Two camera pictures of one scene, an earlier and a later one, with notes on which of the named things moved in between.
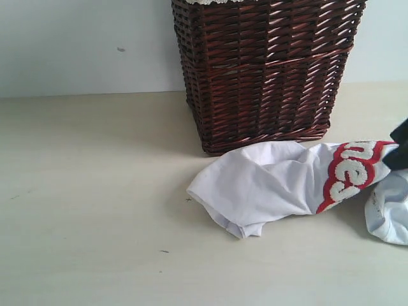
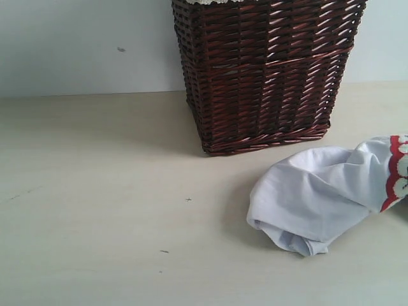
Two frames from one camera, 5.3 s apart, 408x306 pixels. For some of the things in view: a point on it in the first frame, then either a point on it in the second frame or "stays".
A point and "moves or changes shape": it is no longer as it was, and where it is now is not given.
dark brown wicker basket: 255,73 stays
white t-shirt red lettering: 250,184 moves or changes shape
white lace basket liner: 208,2 stays
